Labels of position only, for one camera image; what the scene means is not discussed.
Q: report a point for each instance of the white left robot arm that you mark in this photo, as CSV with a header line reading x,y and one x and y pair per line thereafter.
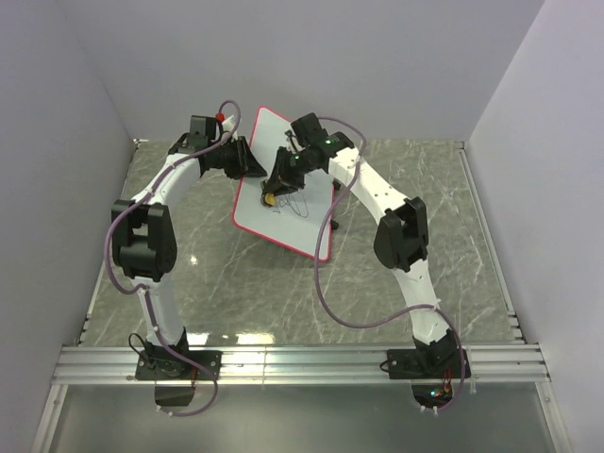
x,y
142,240

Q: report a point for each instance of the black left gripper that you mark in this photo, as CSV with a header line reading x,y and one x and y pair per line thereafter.
x,y
246,163

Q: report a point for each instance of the yellow bone-shaped eraser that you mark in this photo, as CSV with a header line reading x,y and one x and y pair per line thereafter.
x,y
268,200

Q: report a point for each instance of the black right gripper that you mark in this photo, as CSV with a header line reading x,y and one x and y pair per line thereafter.
x,y
280,172

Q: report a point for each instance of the aluminium mounting rail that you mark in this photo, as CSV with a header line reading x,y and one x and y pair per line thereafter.
x,y
301,365

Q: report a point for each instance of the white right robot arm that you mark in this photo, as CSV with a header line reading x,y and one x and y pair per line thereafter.
x,y
400,244

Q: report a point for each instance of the red framed whiteboard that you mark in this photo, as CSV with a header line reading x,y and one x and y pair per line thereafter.
x,y
295,220

